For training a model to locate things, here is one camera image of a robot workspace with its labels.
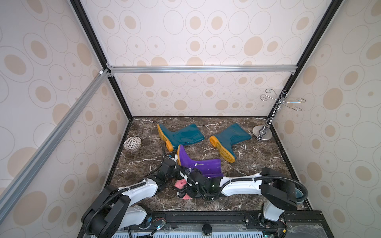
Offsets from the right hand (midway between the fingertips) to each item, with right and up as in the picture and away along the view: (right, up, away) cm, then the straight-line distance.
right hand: (191, 183), depth 84 cm
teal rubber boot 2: (+22, +23, +16) cm, 35 cm away
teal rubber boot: (-2, +27, +22) cm, 35 cm away
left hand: (-1, +6, +3) cm, 7 cm away
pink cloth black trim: (-6, +1, -6) cm, 8 cm away
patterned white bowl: (-41, +21, +19) cm, 50 cm away
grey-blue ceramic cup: (+56, -4, -7) cm, 57 cm away
